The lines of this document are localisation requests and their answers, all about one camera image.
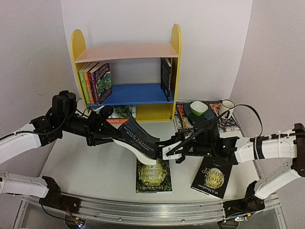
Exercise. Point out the purple Treehouse book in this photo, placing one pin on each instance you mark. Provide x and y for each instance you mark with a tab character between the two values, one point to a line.
101	81

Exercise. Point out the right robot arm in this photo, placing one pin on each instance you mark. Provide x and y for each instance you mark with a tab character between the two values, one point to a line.
235	150

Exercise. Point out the black Moon and Sixpence book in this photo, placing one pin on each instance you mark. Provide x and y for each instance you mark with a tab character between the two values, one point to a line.
212	178

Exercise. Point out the green cartoon paperback book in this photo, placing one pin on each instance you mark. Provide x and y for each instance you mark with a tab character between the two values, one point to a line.
83	83

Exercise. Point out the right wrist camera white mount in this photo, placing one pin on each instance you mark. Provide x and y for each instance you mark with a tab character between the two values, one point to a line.
167	152

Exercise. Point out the green white bowl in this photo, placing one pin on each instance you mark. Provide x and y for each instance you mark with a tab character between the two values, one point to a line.
198	108

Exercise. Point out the black paperback barcode book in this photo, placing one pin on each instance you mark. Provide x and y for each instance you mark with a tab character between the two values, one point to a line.
165	74

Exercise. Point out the dark green forest book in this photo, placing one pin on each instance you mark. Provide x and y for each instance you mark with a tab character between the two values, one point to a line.
153	178

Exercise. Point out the Nineteen Eighty-Four book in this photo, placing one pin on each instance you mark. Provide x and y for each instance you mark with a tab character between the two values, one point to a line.
134	138

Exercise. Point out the white Singularity palm book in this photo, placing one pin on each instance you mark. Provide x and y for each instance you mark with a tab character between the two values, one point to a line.
118	111

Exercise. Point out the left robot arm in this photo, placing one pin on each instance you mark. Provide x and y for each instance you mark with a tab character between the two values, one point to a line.
41	131

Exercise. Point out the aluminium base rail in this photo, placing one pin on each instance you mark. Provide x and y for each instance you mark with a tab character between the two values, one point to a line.
170	214

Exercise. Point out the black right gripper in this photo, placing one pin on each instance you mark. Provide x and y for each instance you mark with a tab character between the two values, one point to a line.
180	146

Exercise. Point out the yellow pink blue bookshelf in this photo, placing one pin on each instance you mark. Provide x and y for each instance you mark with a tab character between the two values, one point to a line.
135	70

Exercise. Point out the orange cartoon paperback book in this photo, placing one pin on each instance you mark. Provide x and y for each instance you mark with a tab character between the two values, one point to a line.
87	76

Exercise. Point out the white mug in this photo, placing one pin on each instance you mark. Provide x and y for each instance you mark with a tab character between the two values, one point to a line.
226	108

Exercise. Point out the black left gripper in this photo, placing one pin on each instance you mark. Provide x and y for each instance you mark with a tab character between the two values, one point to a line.
95	121

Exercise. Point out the patterned cloth mat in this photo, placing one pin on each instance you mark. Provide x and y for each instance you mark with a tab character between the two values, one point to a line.
185	119

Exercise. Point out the large orange Good Morning book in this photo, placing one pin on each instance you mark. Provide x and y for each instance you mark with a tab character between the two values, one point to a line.
117	120

